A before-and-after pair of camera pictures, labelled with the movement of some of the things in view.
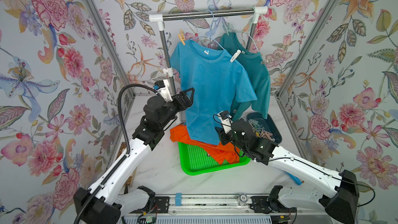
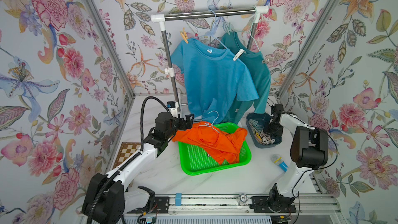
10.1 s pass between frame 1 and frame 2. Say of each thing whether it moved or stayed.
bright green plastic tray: stayed
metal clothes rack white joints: stayed
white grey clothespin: moved
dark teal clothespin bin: stayed
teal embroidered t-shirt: stayed
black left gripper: moved
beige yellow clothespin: moved
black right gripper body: moved
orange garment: moved
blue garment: moved
